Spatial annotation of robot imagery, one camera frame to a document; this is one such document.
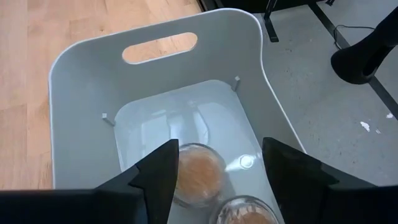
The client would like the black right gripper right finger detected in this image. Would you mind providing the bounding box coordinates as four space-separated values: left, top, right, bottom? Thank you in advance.
262 137 377 224

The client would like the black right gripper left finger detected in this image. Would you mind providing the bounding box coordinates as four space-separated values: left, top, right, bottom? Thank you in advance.
93 139 180 224

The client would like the small glass saffron jar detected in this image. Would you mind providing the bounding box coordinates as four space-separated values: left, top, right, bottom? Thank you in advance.
172 142 227 208
208 195 280 224

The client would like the black pole stand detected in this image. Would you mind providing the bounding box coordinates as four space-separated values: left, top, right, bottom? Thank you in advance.
330 6 398 85

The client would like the black floor strip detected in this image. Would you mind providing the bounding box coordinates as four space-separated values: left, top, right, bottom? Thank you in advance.
307 0 398 121

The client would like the grey plastic bin with handle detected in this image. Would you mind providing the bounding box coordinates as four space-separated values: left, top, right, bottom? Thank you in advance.
48 7 307 224

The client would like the thin black floor cable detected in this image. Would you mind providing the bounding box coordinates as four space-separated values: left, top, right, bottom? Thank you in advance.
333 24 376 50

